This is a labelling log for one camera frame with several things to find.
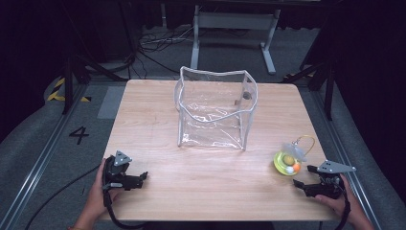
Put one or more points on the person's right hand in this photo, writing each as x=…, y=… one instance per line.
x=346, y=201

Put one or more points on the grey metal table frame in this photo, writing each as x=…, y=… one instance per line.
x=234, y=20

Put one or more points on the grey metal floor rail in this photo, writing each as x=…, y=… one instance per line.
x=344, y=153
x=35, y=169

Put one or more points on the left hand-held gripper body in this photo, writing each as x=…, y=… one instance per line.
x=115, y=172

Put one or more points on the person's left hand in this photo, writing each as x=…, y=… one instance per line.
x=97, y=195

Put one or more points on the clear plastic bag grey trim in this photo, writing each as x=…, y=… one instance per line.
x=215, y=111

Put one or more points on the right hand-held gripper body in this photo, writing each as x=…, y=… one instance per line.
x=328, y=183

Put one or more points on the yellow-green clear toy with balls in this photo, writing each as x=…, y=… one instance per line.
x=287, y=161

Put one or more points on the black tripod stand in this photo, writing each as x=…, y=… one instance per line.
x=81, y=68
x=322, y=78

